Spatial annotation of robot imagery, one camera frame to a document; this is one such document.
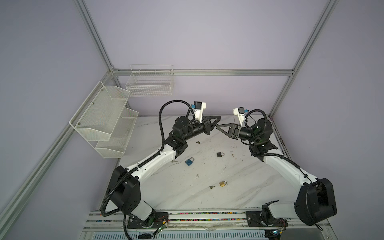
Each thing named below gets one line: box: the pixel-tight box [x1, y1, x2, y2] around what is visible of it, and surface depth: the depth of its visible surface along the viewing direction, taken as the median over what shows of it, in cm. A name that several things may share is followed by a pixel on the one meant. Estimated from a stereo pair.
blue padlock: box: [184, 157, 195, 167], surface depth 96 cm
